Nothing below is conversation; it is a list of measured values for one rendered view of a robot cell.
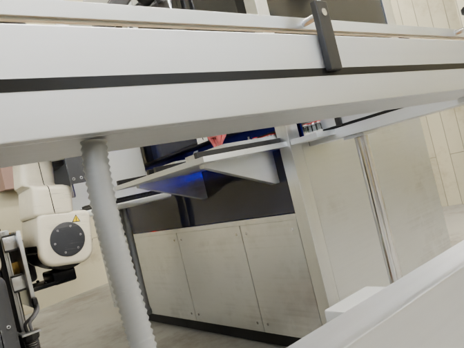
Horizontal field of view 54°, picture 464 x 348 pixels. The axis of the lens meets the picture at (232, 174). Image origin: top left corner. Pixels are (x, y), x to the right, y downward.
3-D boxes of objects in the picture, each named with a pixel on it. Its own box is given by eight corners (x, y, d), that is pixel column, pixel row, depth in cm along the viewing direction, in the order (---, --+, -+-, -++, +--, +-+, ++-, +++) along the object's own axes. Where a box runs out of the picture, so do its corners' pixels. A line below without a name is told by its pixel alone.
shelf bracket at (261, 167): (275, 184, 181) (266, 152, 181) (279, 182, 179) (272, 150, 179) (207, 201, 159) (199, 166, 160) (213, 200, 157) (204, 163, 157)
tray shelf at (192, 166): (201, 172, 232) (200, 168, 232) (301, 143, 177) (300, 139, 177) (115, 190, 201) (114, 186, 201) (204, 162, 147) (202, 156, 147)
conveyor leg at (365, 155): (404, 330, 172) (357, 134, 173) (427, 333, 165) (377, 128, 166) (392, 340, 166) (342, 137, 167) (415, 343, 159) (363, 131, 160)
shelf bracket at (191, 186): (204, 198, 220) (198, 172, 220) (208, 197, 217) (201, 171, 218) (142, 214, 198) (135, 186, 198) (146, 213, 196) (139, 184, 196)
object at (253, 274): (221, 276, 393) (198, 177, 394) (460, 282, 233) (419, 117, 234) (116, 319, 329) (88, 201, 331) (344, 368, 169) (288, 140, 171)
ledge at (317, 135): (315, 140, 180) (313, 135, 180) (340, 132, 169) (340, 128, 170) (291, 145, 171) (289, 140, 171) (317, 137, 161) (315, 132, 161)
